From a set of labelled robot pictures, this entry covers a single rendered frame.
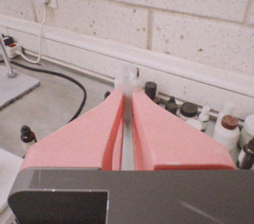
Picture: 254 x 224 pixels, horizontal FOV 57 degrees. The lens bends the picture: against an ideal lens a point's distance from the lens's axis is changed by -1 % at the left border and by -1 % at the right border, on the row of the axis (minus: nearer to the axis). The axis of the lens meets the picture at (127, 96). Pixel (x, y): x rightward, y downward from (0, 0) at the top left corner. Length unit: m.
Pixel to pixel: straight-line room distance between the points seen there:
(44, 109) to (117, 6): 0.34
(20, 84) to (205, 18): 0.55
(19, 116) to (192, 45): 0.48
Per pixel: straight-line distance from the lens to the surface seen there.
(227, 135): 0.50
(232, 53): 0.60
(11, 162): 0.44
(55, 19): 0.86
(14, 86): 0.77
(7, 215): 0.41
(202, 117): 0.57
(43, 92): 0.73
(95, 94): 0.68
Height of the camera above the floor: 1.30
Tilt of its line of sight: 37 degrees down
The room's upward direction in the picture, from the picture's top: straight up
